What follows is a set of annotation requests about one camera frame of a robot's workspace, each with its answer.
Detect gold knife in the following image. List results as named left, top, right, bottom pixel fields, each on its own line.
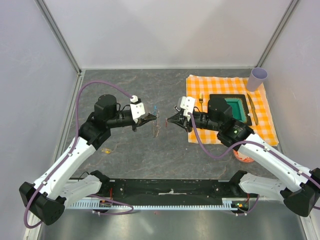
left=247, top=94, right=259, bottom=126

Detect keyring chain with blue tag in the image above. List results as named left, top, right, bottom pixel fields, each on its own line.
left=151, top=105, right=162, bottom=138

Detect orange checkered cloth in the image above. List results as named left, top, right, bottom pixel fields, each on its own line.
left=186, top=75, right=279, bottom=146

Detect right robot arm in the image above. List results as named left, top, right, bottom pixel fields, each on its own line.
left=167, top=96, right=320, bottom=217

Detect green square plate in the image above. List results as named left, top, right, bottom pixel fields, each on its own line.
left=209, top=94, right=252, bottom=126

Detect lilac cup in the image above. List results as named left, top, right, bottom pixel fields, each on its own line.
left=246, top=67, right=268, bottom=92

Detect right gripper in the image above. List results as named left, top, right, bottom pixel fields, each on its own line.
left=167, top=109, right=221, bottom=133

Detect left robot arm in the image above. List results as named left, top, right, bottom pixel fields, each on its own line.
left=19, top=94, right=157, bottom=226

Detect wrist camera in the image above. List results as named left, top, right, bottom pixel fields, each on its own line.
left=130, top=95, right=145, bottom=111
left=176, top=96, right=196, bottom=117

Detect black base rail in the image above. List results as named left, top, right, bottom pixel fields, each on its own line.
left=97, top=178, right=248, bottom=206

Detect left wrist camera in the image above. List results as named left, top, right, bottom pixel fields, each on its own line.
left=130, top=95, right=145, bottom=111

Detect slotted cable duct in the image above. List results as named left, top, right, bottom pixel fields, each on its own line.
left=68, top=198, right=249, bottom=211

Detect gold fork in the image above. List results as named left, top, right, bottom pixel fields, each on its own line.
left=198, top=93, right=204, bottom=111

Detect small yellow key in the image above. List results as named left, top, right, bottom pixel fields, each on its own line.
left=101, top=148, right=112, bottom=154

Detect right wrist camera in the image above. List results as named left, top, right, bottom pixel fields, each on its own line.
left=176, top=96, right=196, bottom=117

